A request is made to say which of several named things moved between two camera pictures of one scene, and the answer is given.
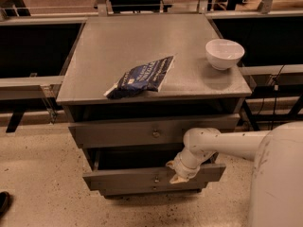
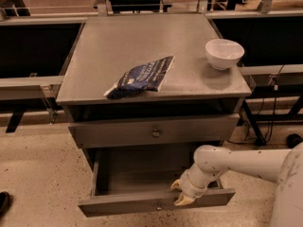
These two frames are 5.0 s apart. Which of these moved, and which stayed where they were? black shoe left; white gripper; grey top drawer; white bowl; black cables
Moved: white gripper
Stayed: black cables; white bowl; grey top drawer; black shoe left
